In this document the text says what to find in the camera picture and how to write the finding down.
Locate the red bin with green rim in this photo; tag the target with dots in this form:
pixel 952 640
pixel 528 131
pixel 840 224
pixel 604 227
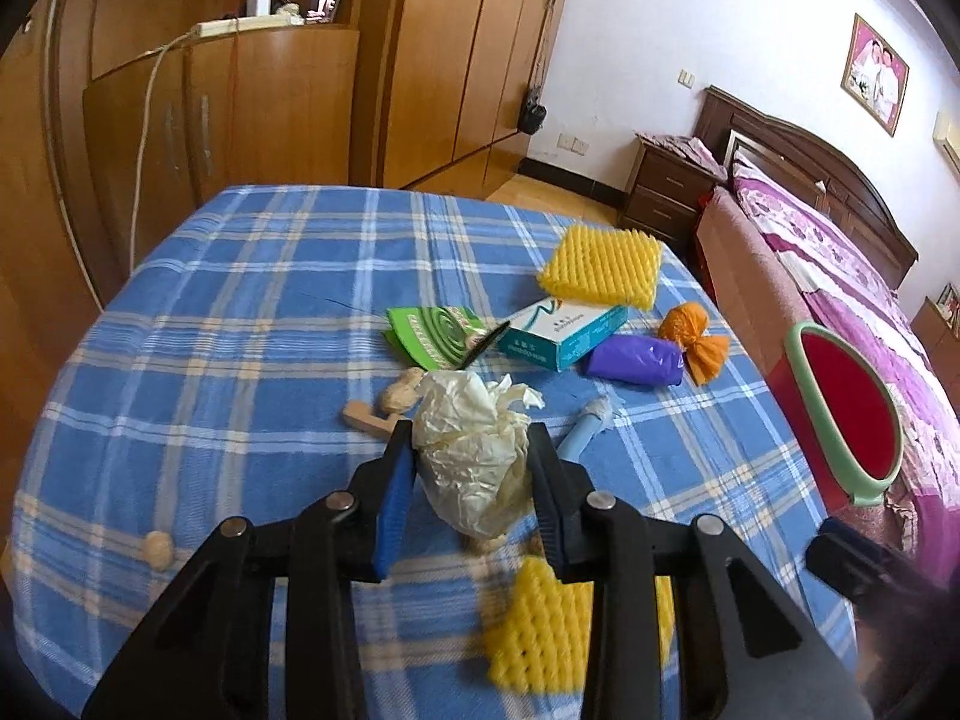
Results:
pixel 847 405

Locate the small wooden block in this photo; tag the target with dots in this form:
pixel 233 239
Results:
pixel 364 418

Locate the teal and white carton box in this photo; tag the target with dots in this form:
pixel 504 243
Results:
pixel 559 334

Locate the peanut shell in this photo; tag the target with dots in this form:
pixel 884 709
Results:
pixel 487 546
pixel 158 551
pixel 396 394

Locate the white charger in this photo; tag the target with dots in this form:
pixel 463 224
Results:
pixel 259 4

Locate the bed with purple bedding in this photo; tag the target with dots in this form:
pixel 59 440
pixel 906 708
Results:
pixel 847 262

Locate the black plastic strip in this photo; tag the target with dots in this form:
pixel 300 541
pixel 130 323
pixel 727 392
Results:
pixel 484 345

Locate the yellow foam net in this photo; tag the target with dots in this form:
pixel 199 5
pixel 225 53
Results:
pixel 600 266
pixel 540 630

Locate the long wooden sideboard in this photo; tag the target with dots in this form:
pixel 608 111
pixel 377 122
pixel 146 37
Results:
pixel 934 337

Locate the wooden bed headboard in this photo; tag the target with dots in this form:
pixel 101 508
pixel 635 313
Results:
pixel 817 142

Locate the low wooden cabinet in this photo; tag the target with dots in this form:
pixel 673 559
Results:
pixel 285 105

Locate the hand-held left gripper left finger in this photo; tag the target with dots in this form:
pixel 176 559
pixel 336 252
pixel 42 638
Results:
pixel 394 510

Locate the dark wooden nightstand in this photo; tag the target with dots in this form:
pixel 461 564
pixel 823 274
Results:
pixel 664 191

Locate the white paper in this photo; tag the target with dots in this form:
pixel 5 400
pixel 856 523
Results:
pixel 465 450

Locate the colourful books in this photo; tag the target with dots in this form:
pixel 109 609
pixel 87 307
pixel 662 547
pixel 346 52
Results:
pixel 951 304

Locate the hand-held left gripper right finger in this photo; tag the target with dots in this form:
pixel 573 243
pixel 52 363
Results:
pixel 551 532

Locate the orange plastic bag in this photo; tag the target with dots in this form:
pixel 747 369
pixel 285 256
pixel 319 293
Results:
pixel 686 326

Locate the wooden wardrobe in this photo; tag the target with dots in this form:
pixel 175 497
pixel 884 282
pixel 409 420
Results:
pixel 450 52

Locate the blue tube with white wrap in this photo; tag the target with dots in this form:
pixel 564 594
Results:
pixel 581 435

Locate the black hanging bag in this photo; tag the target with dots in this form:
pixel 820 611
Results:
pixel 532 116

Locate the white power strip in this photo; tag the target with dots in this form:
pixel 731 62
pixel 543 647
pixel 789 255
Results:
pixel 225 27

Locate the folded patterned cloth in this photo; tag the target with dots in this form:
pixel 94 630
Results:
pixel 686 150

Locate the wall socket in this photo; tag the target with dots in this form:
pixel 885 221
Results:
pixel 572 143

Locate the wall air conditioner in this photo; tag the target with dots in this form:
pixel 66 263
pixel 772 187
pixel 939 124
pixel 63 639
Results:
pixel 949 139

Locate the purple plastic bag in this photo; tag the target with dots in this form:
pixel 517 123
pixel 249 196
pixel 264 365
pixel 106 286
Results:
pixel 634 360

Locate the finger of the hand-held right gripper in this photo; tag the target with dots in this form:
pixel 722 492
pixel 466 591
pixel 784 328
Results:
pixel 862 562

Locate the wall switch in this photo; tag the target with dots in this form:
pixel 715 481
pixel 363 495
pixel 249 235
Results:
pixel 687 77

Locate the green spiral print packet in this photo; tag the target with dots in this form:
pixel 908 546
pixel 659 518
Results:
pixel 427 334

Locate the framed wall picture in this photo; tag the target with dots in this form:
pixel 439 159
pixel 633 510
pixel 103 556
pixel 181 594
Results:
pixel 876 75

